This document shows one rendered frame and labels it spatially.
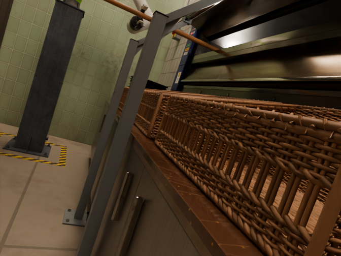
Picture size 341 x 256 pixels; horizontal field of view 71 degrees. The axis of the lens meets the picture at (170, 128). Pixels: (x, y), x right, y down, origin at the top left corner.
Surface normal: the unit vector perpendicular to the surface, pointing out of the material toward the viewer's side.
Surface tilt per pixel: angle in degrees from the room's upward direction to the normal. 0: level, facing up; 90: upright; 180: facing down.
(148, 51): 90
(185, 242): 90
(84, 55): 90
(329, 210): 90
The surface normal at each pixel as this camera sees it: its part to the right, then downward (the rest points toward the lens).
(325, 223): -0.72, -0.19
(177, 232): -0.90, -0.28
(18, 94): 0.31, 0.18
